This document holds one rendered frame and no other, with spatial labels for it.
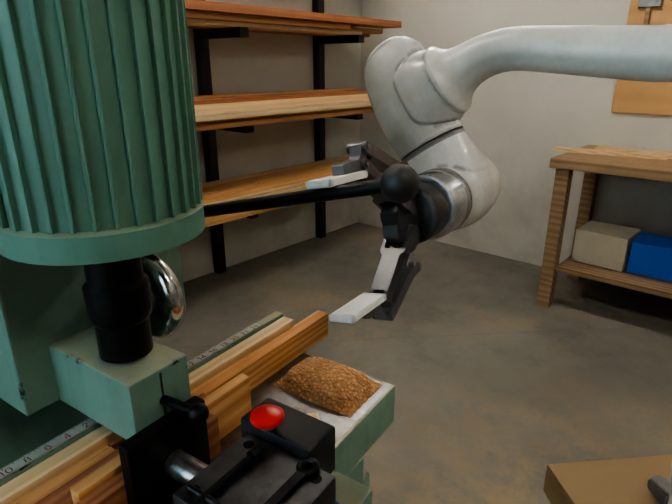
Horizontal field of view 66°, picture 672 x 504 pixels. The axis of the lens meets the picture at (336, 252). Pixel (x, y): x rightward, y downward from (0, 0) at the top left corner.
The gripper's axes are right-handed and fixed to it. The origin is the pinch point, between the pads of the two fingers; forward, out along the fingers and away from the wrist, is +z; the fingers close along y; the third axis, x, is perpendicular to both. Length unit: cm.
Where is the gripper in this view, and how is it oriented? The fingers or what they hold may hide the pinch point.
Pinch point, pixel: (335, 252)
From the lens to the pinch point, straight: 51.7
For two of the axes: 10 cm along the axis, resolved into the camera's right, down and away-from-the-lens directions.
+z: -5.6, 2.8, -7.8
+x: 8.1, 0.0, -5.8
